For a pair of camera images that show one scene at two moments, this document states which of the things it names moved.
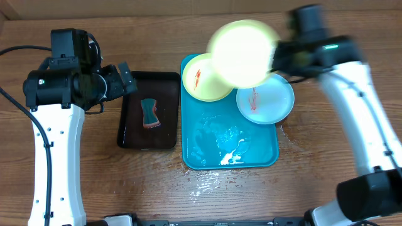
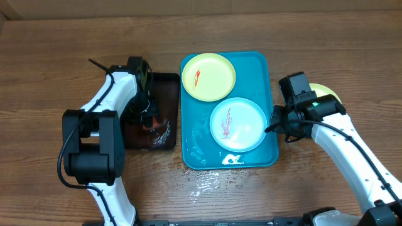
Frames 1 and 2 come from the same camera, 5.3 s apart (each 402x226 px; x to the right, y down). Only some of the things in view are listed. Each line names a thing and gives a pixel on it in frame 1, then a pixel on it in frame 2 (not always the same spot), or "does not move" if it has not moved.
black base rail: [276, 222] does not move
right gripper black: [277, 65] to [277, 125]
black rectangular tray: [164, 87] does not move
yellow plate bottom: [242, 51] to [321, 90]
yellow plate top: [202, 80] does not move
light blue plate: [270, 103] to [238, 124]
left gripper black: [117, 88] to [154, 110]
